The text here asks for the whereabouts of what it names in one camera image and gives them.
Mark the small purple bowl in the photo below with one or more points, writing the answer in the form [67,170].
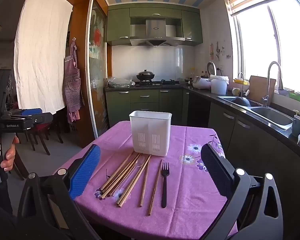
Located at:
[282,91]

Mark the green tray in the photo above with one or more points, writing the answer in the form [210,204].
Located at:
[296,97]

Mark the kitchen window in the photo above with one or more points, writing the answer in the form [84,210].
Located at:
[255,42]

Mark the small dark pot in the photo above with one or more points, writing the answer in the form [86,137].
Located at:
[188,81]

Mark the person's left hand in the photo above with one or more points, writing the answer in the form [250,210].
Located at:
[9,157]

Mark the hanging metal utensil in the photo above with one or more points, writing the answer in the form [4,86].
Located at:
[217,50]

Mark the black countertop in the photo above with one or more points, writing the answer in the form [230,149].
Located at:
[207,93]

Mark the purple floral tablecloth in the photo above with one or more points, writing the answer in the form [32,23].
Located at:
[190,192]

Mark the clear plastic spoon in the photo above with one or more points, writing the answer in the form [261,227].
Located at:
[140,163]

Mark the black wok with lid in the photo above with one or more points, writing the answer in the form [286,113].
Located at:
[145,75]

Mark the green upper cabinets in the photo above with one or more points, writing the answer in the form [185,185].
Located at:
[117,25]

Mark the white hanging sheet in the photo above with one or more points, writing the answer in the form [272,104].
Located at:
[42,55]

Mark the small pale cup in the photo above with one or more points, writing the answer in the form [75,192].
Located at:
[236,91]

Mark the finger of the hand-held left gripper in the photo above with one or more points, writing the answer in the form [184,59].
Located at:
[31,112]
[41,119]

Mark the pile of wooden chopsticks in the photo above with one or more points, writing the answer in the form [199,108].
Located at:
[125,171]

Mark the steel range hood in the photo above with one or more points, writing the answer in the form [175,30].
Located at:
[155,30]

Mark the grey mug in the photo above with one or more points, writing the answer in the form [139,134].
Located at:
[297,127]

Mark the black gas stove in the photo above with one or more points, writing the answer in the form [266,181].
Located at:
[162,83]

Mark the green stove side cabinets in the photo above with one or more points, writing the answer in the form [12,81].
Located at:
[145,96]

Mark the dark wooden chair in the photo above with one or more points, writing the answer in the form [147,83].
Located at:
[40,128]

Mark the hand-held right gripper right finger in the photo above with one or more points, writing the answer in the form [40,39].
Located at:
[215,170]

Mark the dark pot in sink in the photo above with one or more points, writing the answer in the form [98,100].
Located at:
[242,102]

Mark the glass sliding door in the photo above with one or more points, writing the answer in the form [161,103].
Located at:
[98,85]

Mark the yellow capped oil bottle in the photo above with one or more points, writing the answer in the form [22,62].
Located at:
[192,73]

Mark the white plastic bucket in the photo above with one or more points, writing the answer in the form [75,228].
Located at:
[218,87]

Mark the wooden cutting board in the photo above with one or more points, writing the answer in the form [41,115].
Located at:
[258,87]

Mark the hanging red utensil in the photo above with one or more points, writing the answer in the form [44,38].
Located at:
[211,49]

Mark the purple checkered apron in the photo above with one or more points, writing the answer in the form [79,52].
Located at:
[72,90]

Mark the steel double sink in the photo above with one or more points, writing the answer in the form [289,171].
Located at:
[270,116]

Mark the tall steel faucet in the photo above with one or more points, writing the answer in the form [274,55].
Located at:
[268,75]

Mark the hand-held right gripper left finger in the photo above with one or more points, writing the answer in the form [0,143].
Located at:
[85,172]

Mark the white plastic utensil holder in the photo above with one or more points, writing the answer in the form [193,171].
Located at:
[150,125]

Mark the small steel faucet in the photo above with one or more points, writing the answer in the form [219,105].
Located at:
[242,85]

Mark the yellow basket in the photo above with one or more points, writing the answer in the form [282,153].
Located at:
[240,81]

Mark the black plastic fork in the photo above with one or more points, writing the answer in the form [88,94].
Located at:
[164,187]

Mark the grey plastic bag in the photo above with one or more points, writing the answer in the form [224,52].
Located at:
[120,82]

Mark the white rice cooker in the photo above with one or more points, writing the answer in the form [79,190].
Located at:
[201,82]

